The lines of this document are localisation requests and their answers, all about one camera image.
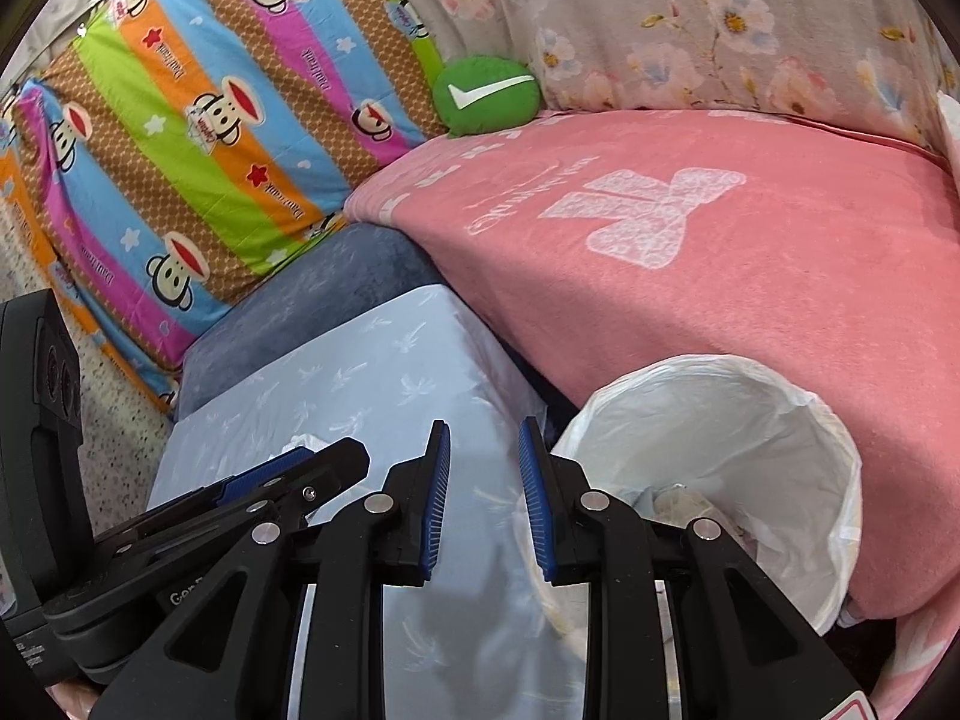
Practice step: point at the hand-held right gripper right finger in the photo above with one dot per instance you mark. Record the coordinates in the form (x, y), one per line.
(536, 510)

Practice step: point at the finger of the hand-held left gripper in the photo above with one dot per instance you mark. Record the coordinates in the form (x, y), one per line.
(165, 562)
(262, 476)

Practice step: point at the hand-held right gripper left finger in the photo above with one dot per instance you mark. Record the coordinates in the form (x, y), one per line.
(435, 510)

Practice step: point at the white bin with plastic liner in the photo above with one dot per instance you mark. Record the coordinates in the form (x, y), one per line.
(750, 420)

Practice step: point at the blue-grey pillow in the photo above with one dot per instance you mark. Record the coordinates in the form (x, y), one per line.
(315, 292)

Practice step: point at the pink blanket with white print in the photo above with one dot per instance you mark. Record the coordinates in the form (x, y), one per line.
(675, 300)

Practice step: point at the striped monkey print pillow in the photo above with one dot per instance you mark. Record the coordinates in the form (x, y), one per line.
(225, 127)

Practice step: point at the green round cushion white tick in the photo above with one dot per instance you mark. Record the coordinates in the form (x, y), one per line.
(480, 101)

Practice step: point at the pink pillow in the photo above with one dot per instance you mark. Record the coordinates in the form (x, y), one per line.
(922, 660)

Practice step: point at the grey floral blanket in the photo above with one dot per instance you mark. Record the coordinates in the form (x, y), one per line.
(675, 15)

